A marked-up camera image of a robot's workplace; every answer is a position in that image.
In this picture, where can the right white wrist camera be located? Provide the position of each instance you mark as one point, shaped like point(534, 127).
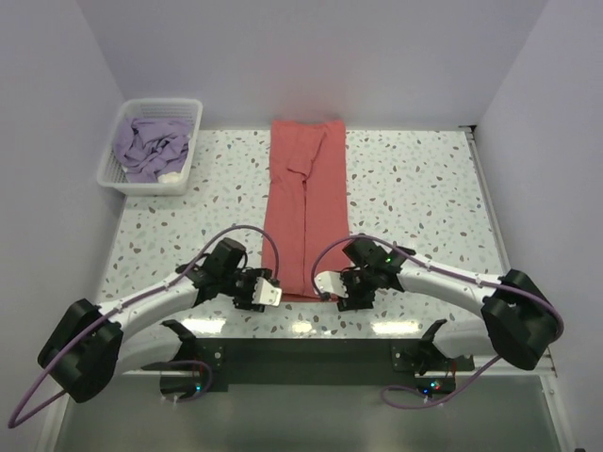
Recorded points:
point(330, 284)

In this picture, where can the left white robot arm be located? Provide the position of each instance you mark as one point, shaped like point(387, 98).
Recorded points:
point(88, 346)

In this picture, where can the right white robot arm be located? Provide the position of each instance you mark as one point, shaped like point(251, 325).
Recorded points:
point(512, 317)

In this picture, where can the white plastic laundry basket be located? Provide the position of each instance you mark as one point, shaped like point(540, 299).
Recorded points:
point(110, 173)

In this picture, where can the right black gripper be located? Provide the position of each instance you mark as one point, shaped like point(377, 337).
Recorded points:
point(352, 301)

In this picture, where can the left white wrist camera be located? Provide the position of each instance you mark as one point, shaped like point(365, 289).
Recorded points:
point(266, 294)

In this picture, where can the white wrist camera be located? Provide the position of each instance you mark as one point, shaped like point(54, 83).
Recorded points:
point(266, 294)
point(330, 284)

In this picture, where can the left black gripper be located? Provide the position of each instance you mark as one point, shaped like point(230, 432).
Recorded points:
point(246, 302)

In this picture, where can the purple t-shirt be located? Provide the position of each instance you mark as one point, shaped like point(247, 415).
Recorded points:
point(152, 150)

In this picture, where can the salmon red t-shirt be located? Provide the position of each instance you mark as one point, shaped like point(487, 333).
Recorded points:
point(307, 207)

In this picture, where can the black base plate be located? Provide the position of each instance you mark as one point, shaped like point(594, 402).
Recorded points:
point(216, 365)

